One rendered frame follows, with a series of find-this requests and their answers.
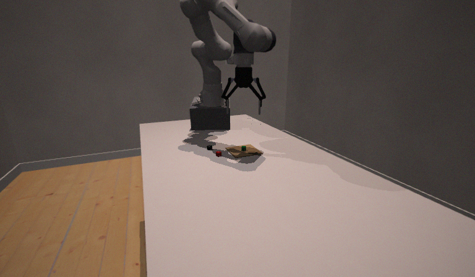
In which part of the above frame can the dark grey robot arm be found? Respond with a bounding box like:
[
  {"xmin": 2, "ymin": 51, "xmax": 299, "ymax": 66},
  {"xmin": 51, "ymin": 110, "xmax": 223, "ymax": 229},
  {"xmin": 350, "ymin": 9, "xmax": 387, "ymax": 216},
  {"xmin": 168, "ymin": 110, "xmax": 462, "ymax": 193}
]
[{"xmin": 180, "ymin": 0, "xmax": 276, "ymax": 107}]

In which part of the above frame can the tan flat mat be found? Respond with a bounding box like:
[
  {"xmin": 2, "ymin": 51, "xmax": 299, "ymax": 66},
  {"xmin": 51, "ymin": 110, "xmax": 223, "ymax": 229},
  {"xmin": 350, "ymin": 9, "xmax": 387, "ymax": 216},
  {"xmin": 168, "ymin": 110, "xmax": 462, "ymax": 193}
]
[{"xmin": 226, "ymin": 144, "xmax": 263, "ymax": 158}]

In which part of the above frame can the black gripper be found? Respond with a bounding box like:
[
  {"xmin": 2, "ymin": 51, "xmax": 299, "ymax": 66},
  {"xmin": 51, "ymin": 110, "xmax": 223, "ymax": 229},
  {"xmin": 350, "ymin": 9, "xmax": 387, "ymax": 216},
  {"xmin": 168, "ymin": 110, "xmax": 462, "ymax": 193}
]
[{"xmin": 221, "ymin": 66, "xmax": 266, "ymax": 114}]

